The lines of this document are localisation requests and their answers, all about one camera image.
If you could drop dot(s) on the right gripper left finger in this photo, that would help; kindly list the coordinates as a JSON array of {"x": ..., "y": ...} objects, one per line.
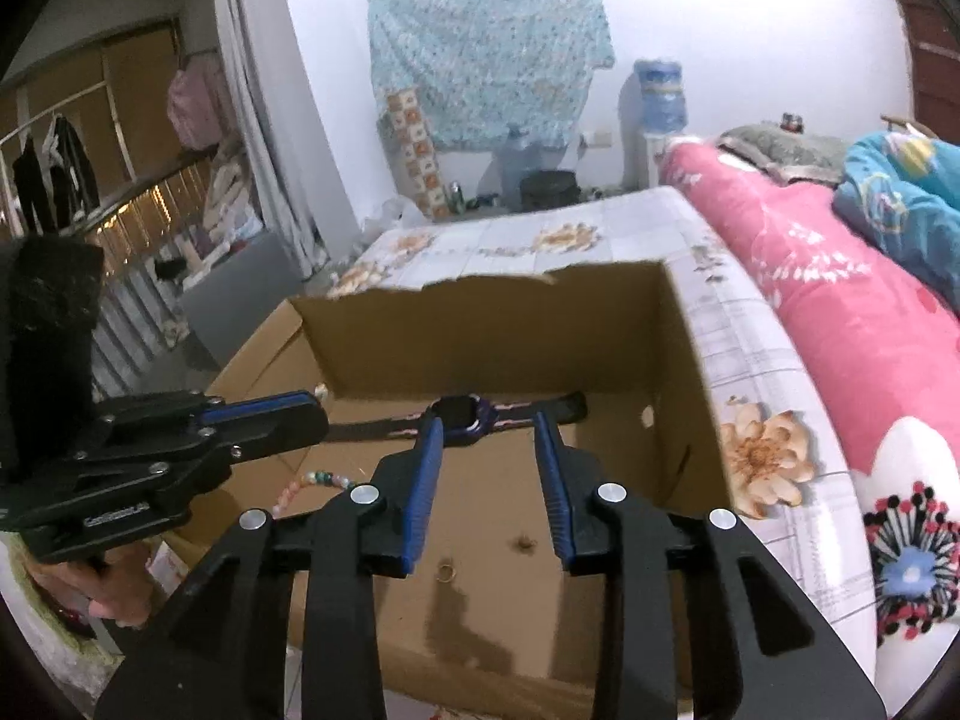
[{"x": 218, "y": 647}]

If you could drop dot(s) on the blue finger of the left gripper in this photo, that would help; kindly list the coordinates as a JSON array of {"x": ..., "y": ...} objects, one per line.
[{"x": 267, "y": 426}]

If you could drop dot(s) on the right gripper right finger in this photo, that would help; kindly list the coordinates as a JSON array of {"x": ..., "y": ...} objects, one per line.
[{"x": 759, "y": 648}]

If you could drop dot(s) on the black smart watch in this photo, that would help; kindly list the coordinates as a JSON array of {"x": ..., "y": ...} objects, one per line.
[{"x": 466, "y": 419}]

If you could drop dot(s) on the gold butterfly charm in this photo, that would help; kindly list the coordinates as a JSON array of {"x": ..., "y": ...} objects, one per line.
[{"x": 523, "y": 544}]

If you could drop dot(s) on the left hand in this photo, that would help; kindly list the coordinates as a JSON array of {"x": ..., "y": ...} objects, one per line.
[{"x": 121, "y": 591}]

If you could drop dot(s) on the grey box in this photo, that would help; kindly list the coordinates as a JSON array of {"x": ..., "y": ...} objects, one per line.
[{"x": 226, "y": 306}]

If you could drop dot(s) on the brown cardboard box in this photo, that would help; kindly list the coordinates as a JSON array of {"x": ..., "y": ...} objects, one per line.
[{"x": 478, "y": 626}]

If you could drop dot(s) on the white curtain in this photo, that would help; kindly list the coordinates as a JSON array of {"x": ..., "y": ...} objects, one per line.
[{"x": 298, "y": 185}]

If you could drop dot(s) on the white plastic bag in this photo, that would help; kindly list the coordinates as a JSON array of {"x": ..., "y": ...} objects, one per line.
[{"x": 396, "y": 213}]

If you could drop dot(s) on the black hanging jacket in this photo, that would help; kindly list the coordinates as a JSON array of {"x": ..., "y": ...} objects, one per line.
[{"x": 55, "y": 181}]

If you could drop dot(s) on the green can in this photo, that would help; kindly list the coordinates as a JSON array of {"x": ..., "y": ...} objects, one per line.
[{"x": 456, "y": 201}]

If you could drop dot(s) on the pink hanging garment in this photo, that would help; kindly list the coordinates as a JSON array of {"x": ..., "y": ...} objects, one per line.
[{"x": 194, "y": 103}]

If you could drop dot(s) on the pink floral quilt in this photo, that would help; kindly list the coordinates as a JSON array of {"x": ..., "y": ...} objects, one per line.
[{"x": 882, "y": 351}]

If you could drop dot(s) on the black rice cooker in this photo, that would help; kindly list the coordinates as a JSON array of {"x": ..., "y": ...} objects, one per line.
[{"x": 545, "y": 190}]

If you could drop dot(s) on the white water dispenser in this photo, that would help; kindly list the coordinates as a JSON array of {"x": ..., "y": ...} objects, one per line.
[{"x": 642, "y": 157}]

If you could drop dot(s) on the blue patterned blanket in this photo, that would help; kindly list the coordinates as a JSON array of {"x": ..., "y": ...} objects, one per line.
[{"x": 899, "y": 191}]

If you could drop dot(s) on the blue water bottle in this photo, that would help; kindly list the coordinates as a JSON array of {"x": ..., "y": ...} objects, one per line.
[{"x": 663, "y": 103}]

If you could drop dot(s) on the brown wooden door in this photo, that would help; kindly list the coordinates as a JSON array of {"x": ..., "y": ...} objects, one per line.
[{"x": 934, "y": 67}]

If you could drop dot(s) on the blue floral wall cloth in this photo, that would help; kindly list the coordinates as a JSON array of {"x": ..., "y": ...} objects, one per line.
[{"x": 479, "y": 67}]

